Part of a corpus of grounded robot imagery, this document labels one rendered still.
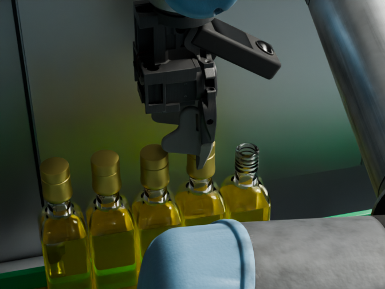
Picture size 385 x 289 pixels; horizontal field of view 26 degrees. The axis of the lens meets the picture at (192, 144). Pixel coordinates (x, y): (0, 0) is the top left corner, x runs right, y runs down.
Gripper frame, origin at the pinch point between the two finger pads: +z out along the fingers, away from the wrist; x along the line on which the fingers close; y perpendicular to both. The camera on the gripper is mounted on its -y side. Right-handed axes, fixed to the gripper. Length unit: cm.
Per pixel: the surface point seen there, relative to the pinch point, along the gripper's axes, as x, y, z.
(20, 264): -13.2, 23.9, 27.3
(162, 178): 2.1, 5.2, 2.0
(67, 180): 1.5, 16.4, 0.6
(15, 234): -14.5, 23.9, 22.5
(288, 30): -11.8, -14.5, -7.7
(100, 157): 0.1, 12.2, -0.9
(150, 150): 0.2, 6.2, -0.9
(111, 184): 1.9, 11.3, 1.9
